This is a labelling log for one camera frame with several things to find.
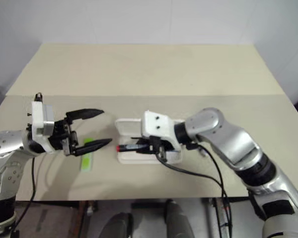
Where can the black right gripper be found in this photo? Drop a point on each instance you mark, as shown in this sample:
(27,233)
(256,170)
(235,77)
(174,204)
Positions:
(161,146)

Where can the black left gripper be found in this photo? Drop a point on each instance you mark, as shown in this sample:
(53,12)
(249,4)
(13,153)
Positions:
(62,136)

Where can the black marker with red cap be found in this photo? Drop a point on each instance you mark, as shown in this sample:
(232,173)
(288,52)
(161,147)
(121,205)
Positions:
(126,147)

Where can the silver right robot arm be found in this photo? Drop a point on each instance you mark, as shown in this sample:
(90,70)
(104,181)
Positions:
(238,141)

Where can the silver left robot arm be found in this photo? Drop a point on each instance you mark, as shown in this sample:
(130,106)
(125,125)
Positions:
(7,146)

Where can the white plastic pencil case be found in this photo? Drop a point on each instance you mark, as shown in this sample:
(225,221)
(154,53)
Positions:
(129,126)

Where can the green marker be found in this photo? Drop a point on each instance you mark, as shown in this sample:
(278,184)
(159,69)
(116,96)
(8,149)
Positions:
(87,162)

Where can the dark rounded shape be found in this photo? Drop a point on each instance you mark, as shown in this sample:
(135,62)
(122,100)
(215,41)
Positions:
(120,226)
(178,220)

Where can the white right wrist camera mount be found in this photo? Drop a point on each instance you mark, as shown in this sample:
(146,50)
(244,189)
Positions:
(155,124)

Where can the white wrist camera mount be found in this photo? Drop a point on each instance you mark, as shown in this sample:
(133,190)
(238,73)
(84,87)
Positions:
(37,116)
(155,124)

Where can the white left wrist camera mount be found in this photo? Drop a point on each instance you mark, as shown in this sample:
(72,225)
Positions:
(37,116)

